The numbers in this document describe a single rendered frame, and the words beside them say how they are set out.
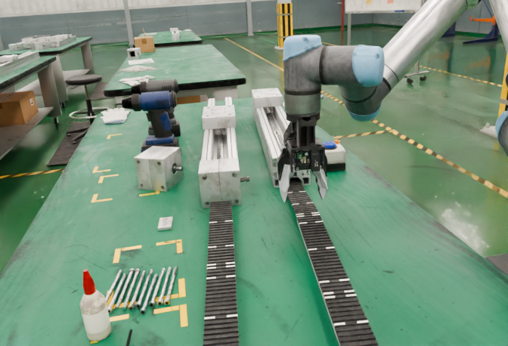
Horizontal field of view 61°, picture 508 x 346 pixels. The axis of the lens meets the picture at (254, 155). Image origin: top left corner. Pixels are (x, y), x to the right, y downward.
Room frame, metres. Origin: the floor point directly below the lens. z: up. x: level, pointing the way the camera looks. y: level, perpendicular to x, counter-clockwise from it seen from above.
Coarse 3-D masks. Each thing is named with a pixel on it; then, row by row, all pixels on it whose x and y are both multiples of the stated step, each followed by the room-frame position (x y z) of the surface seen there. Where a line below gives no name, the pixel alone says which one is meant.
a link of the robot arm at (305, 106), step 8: (288, 96) 0.86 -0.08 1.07; (296, 96) 0.84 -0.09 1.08; (304, 96) 0.84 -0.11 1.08; (312, 96) 0.84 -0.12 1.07; (320, 96) 0.86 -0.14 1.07; (288, 104) 0.86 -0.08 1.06; (296, 104) 0.84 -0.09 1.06; (304, 104) 0.84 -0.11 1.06; (312, 104) 0.84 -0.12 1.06; (320, 104) 0.86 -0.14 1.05; (288, 112) 0.86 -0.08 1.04; (296, 112) 0.84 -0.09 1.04; (304, 112) 0.84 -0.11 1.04; (312, 112) 0.84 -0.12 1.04
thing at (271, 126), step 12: (252, 108) 1.86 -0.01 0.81; (276, 108) 1.61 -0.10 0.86; (264, 120) 1.45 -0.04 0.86; (276, 120) 1.58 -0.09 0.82; (264, 132) 1.31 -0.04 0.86; (276, 132) 1.39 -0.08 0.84; (264, 144) 1.34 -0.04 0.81; (276, 144) 1.18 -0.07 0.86; (276, 156) 1.08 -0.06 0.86; (276, 168) 1.07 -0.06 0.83; (276, 180) 1.11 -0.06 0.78; (300, 180) 1.10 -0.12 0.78
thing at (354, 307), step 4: (332, 304) 0.54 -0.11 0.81; (336, 304) 0.54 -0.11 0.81; (340, 304) 0.54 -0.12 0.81; (344, 304) 0.54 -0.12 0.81; (348, 304) 0.54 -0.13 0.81; (352, 304) 0.54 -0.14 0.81; (356, 304) 0.54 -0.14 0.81; (360, 304) 0.54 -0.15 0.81; (328, 308) 0.54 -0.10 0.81; (332, 308) 0.54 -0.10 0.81; (336, 308) 0.54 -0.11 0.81; (340, 308) 0.54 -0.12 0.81; (344, 308) 0.53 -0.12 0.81; (348, 308) 0.53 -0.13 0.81; (352, 308) 0.53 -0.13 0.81; (356, 308) 0.53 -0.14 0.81; (360, 308) 0.53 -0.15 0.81; (332, 312) 0.53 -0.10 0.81; (336, 312) 0.53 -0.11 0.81; (340, 312) 0.53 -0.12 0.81; (344, 312) 0.53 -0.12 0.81
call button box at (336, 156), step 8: (336, 144) 1.22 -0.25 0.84; (328, 152) 1.16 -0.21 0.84; (336, 152) 1.16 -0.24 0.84; (344, 152) 1.16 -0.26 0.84; (328, 160) 1.16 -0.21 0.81; (336, 160) 1.16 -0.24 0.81; (344, 160) 1.16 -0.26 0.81; (328, 168) 1.16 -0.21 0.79; (336, 168) 1.16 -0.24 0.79; (344, 168) 1.16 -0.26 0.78
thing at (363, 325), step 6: (336, 324) 0.50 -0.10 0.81; (342, 324) 0.50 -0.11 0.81; (348, 324) 0.50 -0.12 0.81; (354, 324) 0.50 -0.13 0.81; (360, 324) 0.50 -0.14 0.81; (366, 324) 0.50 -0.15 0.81; (336, 330) 0.49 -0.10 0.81; (342, 330) 0.49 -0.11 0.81; (348, 330) 0.49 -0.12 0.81; (354, 330) 0.49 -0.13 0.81; (360, 330) 0.49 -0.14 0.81
